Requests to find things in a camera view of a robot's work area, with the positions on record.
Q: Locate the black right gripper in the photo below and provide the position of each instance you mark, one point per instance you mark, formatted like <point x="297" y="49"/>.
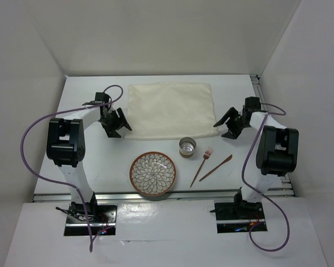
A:
<point x="232" y="112"/>

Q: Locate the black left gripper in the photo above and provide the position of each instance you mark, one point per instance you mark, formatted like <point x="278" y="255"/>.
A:
<point x="121" y="119"/>

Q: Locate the copper fork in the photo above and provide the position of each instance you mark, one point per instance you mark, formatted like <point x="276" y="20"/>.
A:
<point x="206" y="155"/>

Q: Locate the cream cloth placemat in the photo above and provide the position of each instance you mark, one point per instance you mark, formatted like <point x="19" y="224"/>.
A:
<point x="170" y="111"/>

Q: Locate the metal cup with cork base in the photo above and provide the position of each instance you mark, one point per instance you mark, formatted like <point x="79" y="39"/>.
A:
<point x="187" y="146"/>

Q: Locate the patterned ceramic plate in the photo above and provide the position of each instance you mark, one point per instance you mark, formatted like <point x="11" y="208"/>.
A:
<point x="152" y="173"/>

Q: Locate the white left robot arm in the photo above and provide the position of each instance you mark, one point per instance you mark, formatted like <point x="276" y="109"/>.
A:
<point x="66" y="147"/>

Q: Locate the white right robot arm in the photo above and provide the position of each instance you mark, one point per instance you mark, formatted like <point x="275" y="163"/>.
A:
<point x="249" y="173"/>

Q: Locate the aluminium right side rail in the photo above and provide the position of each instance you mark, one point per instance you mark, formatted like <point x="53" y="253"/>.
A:
<point x="277" y="147"/>

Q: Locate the aluminium rail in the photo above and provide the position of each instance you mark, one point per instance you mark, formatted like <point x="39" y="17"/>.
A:
<point x="277" y="147"/>
<point x="211" y="194"/>

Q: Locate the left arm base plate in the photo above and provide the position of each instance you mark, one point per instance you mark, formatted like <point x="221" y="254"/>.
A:
<point x="103" y="223"/>

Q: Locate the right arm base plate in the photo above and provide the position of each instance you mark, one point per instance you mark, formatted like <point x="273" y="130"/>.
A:
<point x="240" y="219"/>

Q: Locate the aluminium front rail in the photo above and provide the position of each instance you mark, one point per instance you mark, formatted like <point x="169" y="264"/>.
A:
<point x="211" y="194"/>

